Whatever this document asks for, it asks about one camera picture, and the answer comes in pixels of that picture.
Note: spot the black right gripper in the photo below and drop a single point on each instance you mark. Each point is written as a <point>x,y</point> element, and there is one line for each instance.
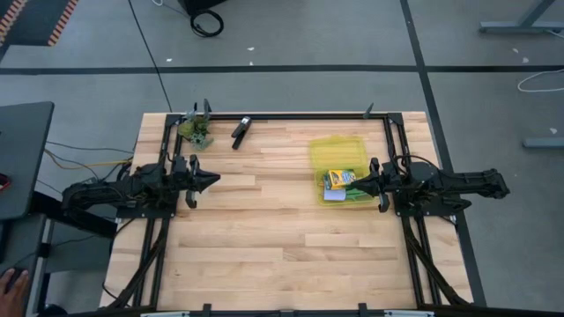
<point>390,180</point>

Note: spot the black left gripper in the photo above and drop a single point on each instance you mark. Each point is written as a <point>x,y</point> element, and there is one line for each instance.
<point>184,178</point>

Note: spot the crayon box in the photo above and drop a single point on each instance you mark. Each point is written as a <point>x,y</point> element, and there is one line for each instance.
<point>340,178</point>

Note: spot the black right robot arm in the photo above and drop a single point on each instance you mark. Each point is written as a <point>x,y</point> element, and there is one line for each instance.
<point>449,182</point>

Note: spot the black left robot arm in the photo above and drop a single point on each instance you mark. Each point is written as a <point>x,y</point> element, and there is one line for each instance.
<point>119,187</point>

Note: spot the yellow translucent plastic case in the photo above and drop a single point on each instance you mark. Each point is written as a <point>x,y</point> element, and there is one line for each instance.
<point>339,154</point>

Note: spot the small potted green plant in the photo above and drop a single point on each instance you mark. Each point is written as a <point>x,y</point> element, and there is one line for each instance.
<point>196,130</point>

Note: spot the black equipment case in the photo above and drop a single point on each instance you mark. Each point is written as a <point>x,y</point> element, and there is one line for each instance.
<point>198,4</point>

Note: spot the grey table leg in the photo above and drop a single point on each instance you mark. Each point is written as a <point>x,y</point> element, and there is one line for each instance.
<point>544,142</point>
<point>520,27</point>

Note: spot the dark grey desk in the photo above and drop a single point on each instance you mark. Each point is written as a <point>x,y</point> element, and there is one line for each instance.
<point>22,158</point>

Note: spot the person's hand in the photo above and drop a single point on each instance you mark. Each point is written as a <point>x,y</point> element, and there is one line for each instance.
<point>13,295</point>

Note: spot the black striped floor mat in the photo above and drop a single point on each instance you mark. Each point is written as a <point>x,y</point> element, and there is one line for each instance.
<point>31,22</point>

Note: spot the black aluminium table frame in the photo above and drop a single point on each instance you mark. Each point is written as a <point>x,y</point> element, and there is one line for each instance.
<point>308,116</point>

